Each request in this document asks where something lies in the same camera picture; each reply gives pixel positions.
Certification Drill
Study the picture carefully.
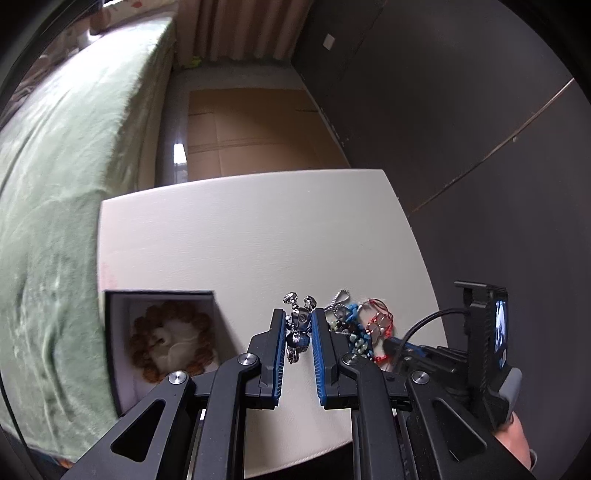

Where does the floral bedding pile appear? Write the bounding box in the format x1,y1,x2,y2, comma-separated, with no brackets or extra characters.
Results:
90,0,178,34

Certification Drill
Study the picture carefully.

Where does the black square jewelry box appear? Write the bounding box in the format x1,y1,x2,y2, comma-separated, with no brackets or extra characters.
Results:
104,290,238,415

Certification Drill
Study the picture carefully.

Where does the phone on gripper mount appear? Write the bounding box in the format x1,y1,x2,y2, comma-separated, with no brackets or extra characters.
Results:
454,280,512,416

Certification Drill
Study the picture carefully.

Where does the blue green bead bracelet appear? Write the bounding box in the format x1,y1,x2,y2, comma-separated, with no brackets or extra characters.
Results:
329,303,378,363

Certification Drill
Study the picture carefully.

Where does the white carved pendant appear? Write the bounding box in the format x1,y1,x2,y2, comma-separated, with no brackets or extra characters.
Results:
149,320,199,373

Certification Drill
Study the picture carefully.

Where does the black cable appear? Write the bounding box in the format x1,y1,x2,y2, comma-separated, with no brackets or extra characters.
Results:
390,307,472,375

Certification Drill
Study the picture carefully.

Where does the pink right curtain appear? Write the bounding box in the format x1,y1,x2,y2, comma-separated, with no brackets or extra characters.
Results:
176,0,312,68

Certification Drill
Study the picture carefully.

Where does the brown cardboard floor sheet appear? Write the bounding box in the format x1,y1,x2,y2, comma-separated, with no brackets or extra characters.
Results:
185,88,349,181

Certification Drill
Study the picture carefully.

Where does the white wall socket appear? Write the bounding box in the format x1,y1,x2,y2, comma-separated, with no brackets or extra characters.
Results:
322,34,335,51

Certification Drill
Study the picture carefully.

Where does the silver charm bracelet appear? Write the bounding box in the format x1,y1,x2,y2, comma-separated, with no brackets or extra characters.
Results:
281,291,319,365

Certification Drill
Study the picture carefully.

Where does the brown bead bracelet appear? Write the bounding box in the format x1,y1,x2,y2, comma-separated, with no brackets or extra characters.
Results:
127,301,219,384

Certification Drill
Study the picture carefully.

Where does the white square stool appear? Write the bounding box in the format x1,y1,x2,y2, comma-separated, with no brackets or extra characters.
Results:
94,168,452,478

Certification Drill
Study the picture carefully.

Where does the person's right hand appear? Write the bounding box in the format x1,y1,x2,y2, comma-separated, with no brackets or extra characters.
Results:
494,412,537,471

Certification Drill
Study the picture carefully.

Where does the red string bracelet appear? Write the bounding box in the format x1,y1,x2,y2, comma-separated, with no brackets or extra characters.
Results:
358,297,398,366

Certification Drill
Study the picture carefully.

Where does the green bed blanket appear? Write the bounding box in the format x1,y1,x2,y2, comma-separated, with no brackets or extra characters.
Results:
1,13,175,461

